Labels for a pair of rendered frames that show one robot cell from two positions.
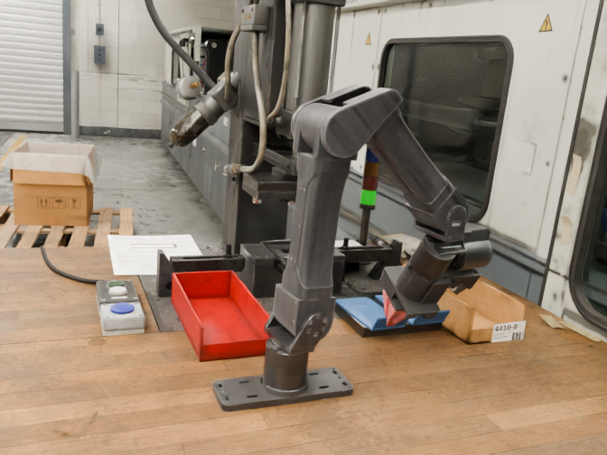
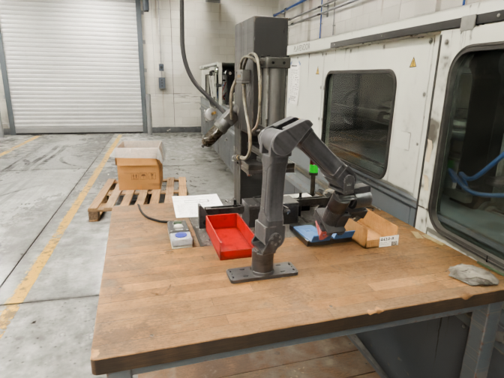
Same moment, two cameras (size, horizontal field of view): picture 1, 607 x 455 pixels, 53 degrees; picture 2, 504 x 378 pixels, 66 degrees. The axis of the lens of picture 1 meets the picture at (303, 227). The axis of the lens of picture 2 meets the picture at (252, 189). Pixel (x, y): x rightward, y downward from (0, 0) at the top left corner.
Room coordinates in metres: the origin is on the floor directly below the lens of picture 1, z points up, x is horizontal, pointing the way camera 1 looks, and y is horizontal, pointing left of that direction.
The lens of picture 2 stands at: (-0.22, -0.08, 1.44)
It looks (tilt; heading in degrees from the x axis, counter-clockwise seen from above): 16 degrees down; 7
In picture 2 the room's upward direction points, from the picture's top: 1 degrees clockwise
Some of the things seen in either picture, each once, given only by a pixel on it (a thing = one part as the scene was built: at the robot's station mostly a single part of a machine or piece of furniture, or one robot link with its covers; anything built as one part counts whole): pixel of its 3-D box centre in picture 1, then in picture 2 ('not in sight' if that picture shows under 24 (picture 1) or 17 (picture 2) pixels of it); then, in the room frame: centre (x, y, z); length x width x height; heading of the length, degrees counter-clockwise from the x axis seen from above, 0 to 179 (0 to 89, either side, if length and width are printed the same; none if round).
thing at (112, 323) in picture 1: (122, 325); (181, 243); (0.96, 0.30, 0.90); 0.07 x 0.07 x 0.06; 23
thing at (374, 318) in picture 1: (371, 307); (312, 230); (1.06, -0.14, 0.93); 0.15 x 0.07 x 0.03; 26
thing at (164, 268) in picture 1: (174, 272); (207, 215); (1.12, 0.25, 0.95); 0.06 x 0.03 x 0.09; 113
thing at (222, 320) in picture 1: (218, 311); (229, 234); (0.99, 0.14, 0.93); 0.25 x 0.12 x 0.06; 23
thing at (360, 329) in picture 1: (382, 311); (319, 232); (1.11, -0.17, 0.91); 0.17 x 0.16 x 0.02; 113
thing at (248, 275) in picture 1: (290, 271); (269, 211); (1.22, 0.02, 0.94); 0.20 x 0.10 x 0.07; 113
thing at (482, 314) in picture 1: (458, 301); (362, 225); (1.15, -0.33, 0.93); 0.25 x 0.13 x 0.08; 23
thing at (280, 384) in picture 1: (285, 366); (262, 261); (0.79, 0.01, 0.94); 0.20 x 0.07 x 0.08; 113
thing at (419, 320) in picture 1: (410, 303); (334, 227); (1.10, -0.22, 0.93); 0.15 x 0.07 x 0.03; 25
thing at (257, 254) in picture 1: (292, 252); (270, 201); (1.22, 0.02, 0.98); 0.20 x 0.10 x 0.01; 113
